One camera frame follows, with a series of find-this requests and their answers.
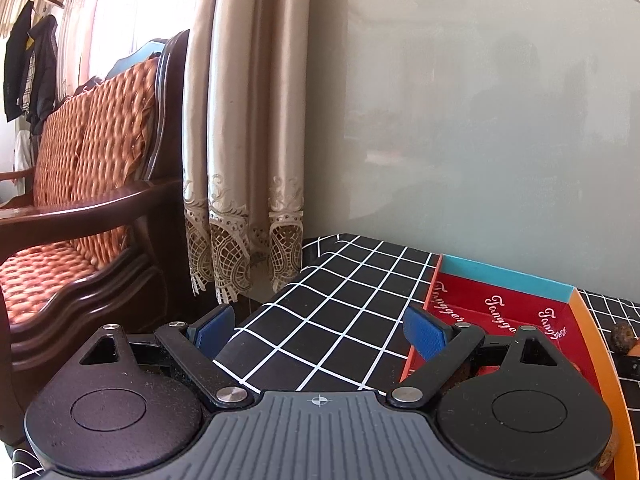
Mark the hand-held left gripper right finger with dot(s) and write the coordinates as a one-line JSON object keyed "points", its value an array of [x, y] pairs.
{"points": [[422, 335]]}

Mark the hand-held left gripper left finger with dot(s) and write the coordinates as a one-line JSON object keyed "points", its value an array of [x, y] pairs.
{"points": [[215, 330]]}

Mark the red cardboard box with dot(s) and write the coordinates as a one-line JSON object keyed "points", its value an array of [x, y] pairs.
{"points": [[490, 290]]}

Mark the rough brown dried fruit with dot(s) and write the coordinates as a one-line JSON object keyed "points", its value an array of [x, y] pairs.
{"points": [[622, 335]]}

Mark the dark purple round fruit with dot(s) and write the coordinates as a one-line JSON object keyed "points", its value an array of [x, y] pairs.
{"points": [[630, 366]]}

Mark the orange peeled fruit piece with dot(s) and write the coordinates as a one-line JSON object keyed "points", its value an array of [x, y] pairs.
{"points": [[634, 350]]}

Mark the brown fuzzy fruit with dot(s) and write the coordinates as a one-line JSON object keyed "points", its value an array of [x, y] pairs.
{"points": [[608, 455]]}

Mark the dark wooden sofa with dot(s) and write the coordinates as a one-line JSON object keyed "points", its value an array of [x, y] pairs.
{"points": [[115, 210]]}

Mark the orange quilted seat cushion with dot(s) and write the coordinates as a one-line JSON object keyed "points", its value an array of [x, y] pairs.
{"points": [[40, 275]]}

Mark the beige lace-trimmed curtain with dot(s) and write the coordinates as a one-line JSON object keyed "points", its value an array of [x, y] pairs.
{"points": [[245, 135]]}

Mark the orange quilted back cushion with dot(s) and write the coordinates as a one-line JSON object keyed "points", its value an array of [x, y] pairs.
{"points": [[95, 145]]}

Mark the blue cloth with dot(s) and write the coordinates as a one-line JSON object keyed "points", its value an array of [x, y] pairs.
{"points": [[135, 56]]}

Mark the dark hanging coat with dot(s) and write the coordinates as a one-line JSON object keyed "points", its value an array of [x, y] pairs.
{"points": [[45, 70]]}

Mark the black hanging jacket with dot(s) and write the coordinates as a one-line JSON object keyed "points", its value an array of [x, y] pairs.
{"points": [[15, 60]]}

